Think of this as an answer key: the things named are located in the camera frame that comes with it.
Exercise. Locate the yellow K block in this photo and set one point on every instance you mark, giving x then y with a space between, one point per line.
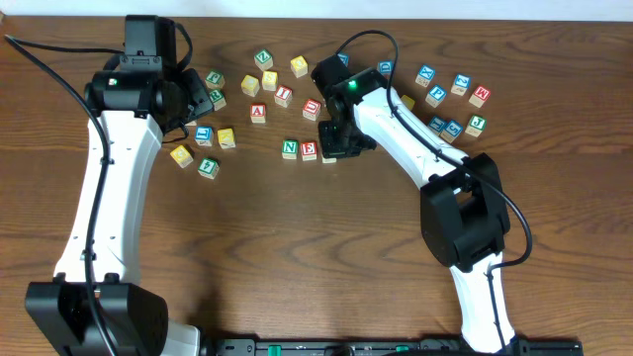
226 138

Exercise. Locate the yellow C block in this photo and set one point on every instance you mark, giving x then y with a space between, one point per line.
250 85

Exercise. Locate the blue X block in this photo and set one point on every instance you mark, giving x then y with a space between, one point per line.
425 75

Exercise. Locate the blue Z block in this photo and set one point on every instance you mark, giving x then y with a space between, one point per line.
460 84

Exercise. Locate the red E block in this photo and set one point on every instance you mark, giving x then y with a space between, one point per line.
309 150

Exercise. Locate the yellow S block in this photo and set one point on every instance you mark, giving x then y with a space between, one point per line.
269 80

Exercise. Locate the green J block right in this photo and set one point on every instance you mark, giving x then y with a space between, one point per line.
476 126

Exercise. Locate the blue P block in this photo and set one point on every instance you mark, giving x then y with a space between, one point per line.
435 96

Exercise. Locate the blue G block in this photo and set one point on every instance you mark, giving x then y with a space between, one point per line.
451 131

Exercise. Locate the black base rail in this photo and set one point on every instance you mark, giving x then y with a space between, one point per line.
517 347

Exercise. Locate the red U block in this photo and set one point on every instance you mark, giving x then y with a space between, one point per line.
326 160
311 109

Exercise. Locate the green R block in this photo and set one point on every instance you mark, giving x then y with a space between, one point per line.
218 99

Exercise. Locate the blue D block right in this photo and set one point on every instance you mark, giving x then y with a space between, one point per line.
386 67

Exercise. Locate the blue L block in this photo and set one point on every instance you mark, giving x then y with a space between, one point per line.
204 136

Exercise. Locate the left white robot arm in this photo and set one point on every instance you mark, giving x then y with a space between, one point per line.
94 304

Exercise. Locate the blue I block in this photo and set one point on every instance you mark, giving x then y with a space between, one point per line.
437 125

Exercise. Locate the green 4 block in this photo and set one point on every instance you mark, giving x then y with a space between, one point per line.
208 168

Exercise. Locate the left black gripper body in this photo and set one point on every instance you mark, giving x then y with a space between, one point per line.
196 95

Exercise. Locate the yellow G block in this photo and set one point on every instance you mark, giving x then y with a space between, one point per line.
182 155

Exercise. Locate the red A block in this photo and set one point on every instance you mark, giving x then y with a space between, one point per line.
258 113

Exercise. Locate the yellow o block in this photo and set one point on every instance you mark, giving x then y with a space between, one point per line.
408 102
299 66

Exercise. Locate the red I block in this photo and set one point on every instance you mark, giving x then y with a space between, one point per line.
283 96

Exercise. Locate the blue D block left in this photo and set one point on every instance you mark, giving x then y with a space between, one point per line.
344 58

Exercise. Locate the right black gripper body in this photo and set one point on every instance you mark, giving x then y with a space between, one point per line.
339 143

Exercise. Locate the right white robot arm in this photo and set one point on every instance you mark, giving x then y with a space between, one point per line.
463 209

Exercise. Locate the green N block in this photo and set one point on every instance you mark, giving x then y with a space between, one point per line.
290 149

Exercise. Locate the yellow O block right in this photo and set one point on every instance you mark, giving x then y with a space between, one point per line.
408 102

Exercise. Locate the green j block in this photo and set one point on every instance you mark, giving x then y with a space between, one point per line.
215 80
476 126

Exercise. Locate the blue d block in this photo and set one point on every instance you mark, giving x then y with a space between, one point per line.
344 58
386 67

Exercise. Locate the green Z block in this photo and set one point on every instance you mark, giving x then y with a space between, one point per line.
263 59

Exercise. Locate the red M block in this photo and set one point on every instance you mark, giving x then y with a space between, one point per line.
480 96

